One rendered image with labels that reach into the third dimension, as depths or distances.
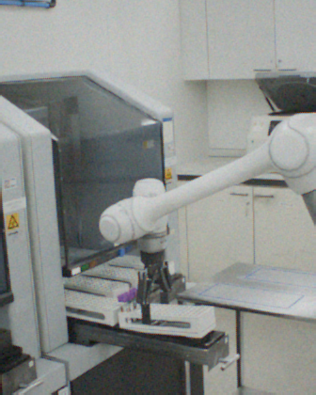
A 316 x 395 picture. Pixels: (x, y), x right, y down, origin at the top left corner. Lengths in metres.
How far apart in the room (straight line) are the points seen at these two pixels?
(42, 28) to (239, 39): 1.52
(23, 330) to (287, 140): 1.02
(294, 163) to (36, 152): 0.85
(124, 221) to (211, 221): 2.83
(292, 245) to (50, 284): 2.49
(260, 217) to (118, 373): 2.28
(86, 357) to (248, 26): 2.99
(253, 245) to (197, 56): 1.39
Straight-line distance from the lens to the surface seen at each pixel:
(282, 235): 4.42
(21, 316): 2.09
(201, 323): 2.01
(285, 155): 1.55
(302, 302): 2.31
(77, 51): 3.97
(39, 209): 2.09
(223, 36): 4.76
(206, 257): 4.71
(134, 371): 2.47
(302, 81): 4.42
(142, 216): 1.84
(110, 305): 2.23
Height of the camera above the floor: 1.62
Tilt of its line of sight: 10 degrees down
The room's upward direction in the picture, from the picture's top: 3 degrees counter-clockwise
